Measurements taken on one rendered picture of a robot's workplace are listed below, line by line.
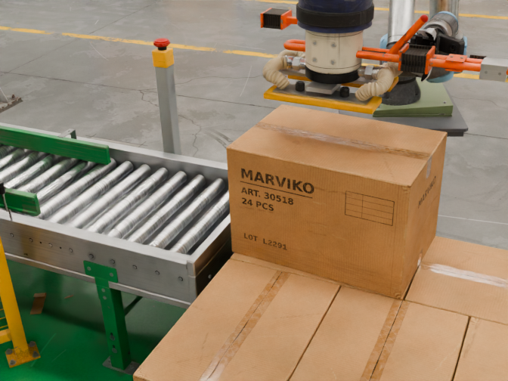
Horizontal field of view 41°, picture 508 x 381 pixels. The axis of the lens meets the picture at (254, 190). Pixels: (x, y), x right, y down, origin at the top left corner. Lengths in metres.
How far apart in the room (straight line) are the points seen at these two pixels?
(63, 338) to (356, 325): 1.37
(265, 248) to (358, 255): 0.33
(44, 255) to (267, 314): 0.94
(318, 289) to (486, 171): 2.19
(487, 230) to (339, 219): 1.62
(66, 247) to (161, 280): 0.39
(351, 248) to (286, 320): 0.30
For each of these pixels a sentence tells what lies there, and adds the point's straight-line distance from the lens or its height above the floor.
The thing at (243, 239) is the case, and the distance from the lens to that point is 2.32.
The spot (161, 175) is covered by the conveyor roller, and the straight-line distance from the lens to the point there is 2.92.
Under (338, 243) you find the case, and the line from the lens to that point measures 2.15.
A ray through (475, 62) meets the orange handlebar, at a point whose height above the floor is 1.24.
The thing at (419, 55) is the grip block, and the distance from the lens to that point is 1.99.
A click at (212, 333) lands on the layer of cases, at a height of 0.54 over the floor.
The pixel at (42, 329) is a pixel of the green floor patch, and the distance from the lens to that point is 3.06.
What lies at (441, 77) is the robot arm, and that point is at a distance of 2.36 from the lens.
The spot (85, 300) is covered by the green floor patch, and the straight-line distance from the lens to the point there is 3.16.
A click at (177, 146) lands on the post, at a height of 0.55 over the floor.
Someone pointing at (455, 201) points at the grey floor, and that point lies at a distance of 3.85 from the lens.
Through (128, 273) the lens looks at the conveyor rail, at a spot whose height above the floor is 0.49.
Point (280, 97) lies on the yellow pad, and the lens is 2.06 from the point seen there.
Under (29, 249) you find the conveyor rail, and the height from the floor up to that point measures 0.48.
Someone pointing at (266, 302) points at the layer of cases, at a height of 0.54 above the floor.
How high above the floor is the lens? 1.88
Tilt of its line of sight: 29 degrees down
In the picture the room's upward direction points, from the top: 2 degrees counter-clockwise
